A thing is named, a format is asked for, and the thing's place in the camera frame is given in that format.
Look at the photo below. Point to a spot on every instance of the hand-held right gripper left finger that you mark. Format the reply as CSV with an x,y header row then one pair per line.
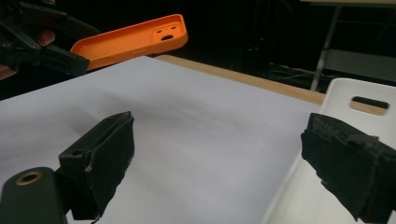
x,y
99,155

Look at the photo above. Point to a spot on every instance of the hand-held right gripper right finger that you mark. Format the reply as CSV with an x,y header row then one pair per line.
x,y
351,165

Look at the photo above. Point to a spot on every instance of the orange phone case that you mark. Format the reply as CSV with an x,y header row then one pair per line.
x,y
124,43

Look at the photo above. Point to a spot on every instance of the white plastic tray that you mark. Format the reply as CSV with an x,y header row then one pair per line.
x,y
342,90

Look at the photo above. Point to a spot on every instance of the white table mat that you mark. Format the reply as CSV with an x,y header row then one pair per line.
x,y
193,140

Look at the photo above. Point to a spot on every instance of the white metal stand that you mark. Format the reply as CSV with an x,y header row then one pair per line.
x,y
361,65

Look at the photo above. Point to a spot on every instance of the wooden table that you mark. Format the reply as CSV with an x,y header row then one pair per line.
x,y
249,81

